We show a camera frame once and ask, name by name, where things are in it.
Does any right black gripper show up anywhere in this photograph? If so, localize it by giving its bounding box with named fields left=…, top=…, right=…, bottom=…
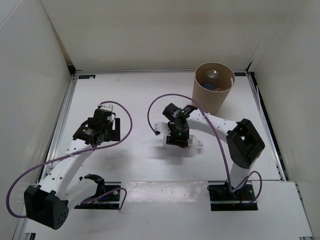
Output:
left=166, top=122, right=190, bottom=148

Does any blue label Pocari Sweat bottle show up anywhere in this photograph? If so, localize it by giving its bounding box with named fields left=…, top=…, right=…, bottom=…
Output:
left=202, top=80, right=221, bottom=92

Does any clear plastic bottle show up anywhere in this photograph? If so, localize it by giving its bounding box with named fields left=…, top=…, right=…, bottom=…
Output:
left=206, top=69, right=220, bottom=80

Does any clear bottle white orange label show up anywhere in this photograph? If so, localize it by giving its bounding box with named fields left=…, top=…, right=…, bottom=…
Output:
left=161, top=134, right=204, bottom=158

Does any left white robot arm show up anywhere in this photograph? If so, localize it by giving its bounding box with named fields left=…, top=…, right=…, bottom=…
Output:
left=23, top=104, right=121, bottom=230

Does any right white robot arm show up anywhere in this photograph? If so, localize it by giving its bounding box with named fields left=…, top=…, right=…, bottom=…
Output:
left=154, top=103, right=265, bottom=200

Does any brown cardboard bin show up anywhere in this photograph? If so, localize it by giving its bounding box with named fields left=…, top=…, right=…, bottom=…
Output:
left=192, top=62, right=235, bottom=115

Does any white front board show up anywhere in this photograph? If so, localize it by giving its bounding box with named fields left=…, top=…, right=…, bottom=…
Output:
left=25, top=181, right=313, bottom=240

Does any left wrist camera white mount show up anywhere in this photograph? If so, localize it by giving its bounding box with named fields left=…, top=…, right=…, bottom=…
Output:
left=98, top=103, right=113, bottom=114

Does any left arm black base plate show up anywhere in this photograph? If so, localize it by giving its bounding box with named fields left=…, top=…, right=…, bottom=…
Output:
left=75, top=182, right=124, bottom=210

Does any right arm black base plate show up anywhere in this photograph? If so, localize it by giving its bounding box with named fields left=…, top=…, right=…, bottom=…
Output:
left=207, top=182, right=258, bottom=212

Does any aluminium table frame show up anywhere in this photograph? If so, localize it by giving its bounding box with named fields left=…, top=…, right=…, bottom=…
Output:
left=19, top=69, right=303, bottom=240

